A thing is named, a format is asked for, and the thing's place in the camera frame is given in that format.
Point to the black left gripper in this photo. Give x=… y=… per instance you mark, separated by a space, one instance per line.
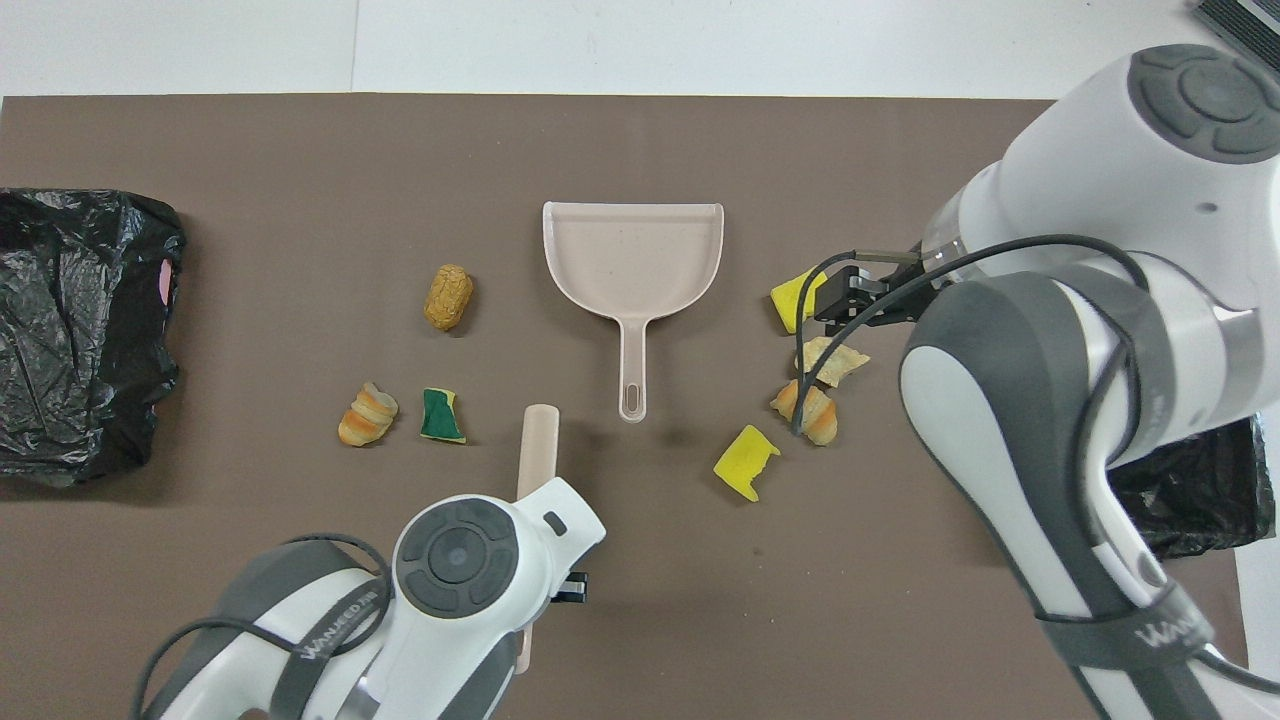
x=572 y=592

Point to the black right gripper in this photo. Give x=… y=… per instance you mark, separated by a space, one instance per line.
x=880 y=295

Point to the pale pastry piece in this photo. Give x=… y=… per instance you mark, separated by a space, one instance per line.
x=830 y=362

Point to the orange striped croissant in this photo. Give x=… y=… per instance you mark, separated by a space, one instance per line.
x=367 y=415
x=815 y=415

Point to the beige hand brush black bristles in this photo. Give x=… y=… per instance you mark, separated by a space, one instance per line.
x=538 y=450

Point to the beige plastic dustpan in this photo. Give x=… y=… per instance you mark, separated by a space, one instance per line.
x=630 y=260

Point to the green and yellow sponge piece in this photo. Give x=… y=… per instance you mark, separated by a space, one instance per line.
x=438 y=418

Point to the brown textured bread roll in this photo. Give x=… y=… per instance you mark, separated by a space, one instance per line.
x=448 y=298

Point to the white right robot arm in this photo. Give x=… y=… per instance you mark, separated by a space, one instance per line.
x=1100 y=180

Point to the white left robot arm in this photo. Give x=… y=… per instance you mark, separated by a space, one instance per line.
x=460 y=560

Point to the black bag-lined bin pink mark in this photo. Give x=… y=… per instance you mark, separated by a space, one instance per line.
x=60 y=300

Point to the brown table mat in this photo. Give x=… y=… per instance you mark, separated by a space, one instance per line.
x=640 y=150

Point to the grey ribbed device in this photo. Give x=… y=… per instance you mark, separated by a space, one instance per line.
x=1250 y=25

